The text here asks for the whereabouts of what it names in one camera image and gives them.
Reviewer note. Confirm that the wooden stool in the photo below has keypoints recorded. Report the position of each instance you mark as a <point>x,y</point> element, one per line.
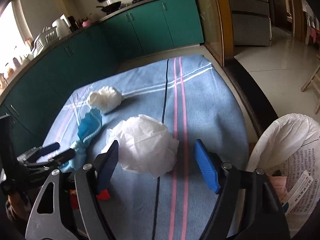
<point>314,80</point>

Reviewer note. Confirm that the white tissue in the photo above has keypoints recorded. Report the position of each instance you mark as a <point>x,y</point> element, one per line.
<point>145,145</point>

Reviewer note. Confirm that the light blue cleaning cloth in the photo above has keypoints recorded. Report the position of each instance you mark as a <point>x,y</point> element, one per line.
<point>89,128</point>

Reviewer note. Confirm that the wooden glass door frame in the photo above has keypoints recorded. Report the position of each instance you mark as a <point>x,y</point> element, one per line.
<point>216,18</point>

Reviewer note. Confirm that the grey refrigerator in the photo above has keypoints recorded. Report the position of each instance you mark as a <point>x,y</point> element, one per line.
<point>251,22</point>

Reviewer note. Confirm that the red yellow snack wrapper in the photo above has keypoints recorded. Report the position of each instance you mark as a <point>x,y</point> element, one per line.
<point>104,195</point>

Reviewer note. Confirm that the pink plastic bag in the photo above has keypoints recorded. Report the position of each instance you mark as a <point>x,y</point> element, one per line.
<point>279,185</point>

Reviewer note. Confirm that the white printed trash bag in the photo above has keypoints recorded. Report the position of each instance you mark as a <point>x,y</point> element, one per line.
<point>291,145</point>

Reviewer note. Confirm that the crumpled white paper ball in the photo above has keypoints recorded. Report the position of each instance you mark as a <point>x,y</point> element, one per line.
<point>105,99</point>

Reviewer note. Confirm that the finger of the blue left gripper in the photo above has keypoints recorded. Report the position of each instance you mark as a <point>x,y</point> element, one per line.
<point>62,158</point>
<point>49,148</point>

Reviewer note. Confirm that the teal kitchen cabinets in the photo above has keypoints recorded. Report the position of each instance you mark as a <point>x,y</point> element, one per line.
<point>37,93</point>

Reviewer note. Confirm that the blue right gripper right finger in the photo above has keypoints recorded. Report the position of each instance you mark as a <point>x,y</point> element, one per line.
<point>209,164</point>

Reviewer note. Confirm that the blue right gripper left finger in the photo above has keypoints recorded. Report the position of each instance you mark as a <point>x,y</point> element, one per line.
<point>106,164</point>

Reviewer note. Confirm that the white blue ointment box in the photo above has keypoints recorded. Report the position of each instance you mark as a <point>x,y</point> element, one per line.
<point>292,198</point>

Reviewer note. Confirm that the blue plaid tablecloth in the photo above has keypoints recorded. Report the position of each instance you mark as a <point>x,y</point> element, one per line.
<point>194,102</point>

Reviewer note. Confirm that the white dish rack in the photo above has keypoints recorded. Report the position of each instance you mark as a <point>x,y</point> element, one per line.
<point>43,40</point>

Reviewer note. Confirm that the black wok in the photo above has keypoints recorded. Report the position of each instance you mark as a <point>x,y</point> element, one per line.
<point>110,8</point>

